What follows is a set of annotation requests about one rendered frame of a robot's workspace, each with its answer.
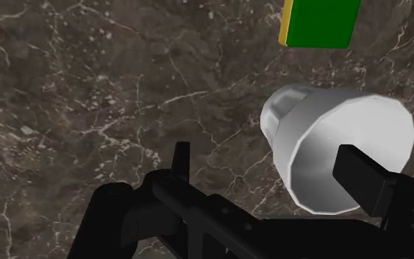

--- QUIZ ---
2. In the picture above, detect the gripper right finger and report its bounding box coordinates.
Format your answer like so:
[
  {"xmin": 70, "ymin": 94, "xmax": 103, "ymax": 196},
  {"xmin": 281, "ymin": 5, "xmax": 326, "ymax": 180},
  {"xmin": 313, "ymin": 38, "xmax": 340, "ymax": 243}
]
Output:
[{"xmin": 332, "ymin": 143, "xmax": 414, "ymax": 259}]

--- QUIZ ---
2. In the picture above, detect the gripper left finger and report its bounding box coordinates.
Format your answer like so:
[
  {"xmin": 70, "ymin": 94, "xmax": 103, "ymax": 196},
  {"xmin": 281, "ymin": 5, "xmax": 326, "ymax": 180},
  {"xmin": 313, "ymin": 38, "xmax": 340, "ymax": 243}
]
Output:
[{"xmin": 66, "ymin": 141, "xmax": 265, "ymax": 259}]

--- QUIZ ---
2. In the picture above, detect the white cup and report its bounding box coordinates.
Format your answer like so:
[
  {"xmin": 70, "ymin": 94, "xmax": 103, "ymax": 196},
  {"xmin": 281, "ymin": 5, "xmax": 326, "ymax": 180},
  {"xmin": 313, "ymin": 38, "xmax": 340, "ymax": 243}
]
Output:
[{"xmin": 260, "ymin": 83, "xmax": 414, "ymax": 216}]

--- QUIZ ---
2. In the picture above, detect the green and yellow book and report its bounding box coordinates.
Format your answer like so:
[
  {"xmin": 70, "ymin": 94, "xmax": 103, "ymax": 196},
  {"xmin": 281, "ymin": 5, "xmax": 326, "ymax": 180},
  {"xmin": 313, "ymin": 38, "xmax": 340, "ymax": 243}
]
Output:
[{"xmin": 278, "ymin": 0, "xmax": 363, "ymax": 49}]

